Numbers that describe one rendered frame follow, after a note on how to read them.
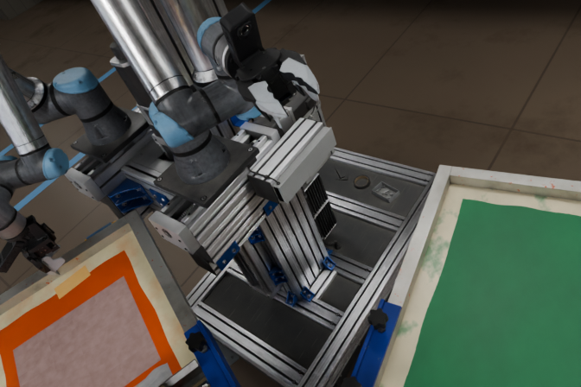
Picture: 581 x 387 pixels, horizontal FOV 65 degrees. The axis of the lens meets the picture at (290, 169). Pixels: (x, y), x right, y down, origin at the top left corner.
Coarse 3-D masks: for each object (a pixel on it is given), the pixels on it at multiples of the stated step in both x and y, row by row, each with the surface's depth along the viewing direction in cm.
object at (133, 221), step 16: (112, 224) 142; (128, 224) 141; (144, 224) 142; (96, 240) 139; (112, 240) 142; (144, 240) 135; (64, 256) 138; (80, 256) 138; (160, 256) 130; (64, 272) 138; (160, 272) 126; (16, 288) 134; (32, 288) 135; (176, 288) 122; (0, 304) 132; (16, 304) 135; (176, 304) 119; (192, 320) 114
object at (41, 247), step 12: (24, 228) 122; (36, 228) 125; (48, 228) 133; (12, 240) 121; (24, 240) 125; (36, 240) 127; (48, 240) 127; (24, 252) 125; (36, 252) 128; (48, 252) 130
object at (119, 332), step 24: (120, 264) 136; (96, 288) 132; (120, 288) 130; (72, 312) 129; (96, 312) 127; (120, 312) 125; (144, 312) 123; (96, 336) 122; (120, 336) 120; (144, 336) 119; (96, 360) 117; (120, 360) 116; (144, 360) 114; (168, 360) 113; (96, 384) 113; (120, 384) 112
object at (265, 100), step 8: (248, 88) 65; (256, 88) 64; (264, 88) 63; (256, 96) 63; (264, 96) 62; (272, 96) 61; (256, 104) 63; (264, 104) 61; (272, 104) 60; (280, 104) 60; (272, 112) 60; (280, 112) 60
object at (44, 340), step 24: (48, 312) 131; (0, 336) 129; (24, 336) 127; (48, 336) 125; (72, 336) 124; (24, 360) 122; (48, 360) 120; (72, 360) 119; (24, 384) 118; (48, 384) 116; (72, 384) 115
